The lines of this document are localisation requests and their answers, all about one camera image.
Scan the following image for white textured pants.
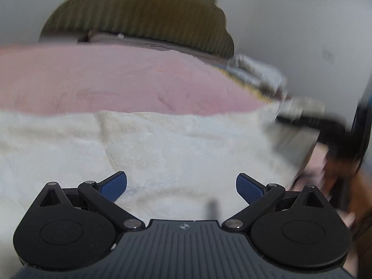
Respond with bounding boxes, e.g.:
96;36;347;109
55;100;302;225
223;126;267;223
0;97;326;279

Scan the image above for person's right hand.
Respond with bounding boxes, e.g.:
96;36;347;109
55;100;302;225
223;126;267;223
321;153;371;224

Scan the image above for olive padded headboard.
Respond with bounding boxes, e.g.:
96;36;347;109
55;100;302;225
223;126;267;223
41;0;235;59

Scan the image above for grey striped pillow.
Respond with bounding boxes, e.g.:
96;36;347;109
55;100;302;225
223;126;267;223
77;31;228;68

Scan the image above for pink bed blanket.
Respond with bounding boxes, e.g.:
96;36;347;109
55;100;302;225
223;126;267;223
1;45;275;116

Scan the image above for white printed folded quilt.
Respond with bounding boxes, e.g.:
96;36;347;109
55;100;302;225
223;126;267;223
217;54;288;100

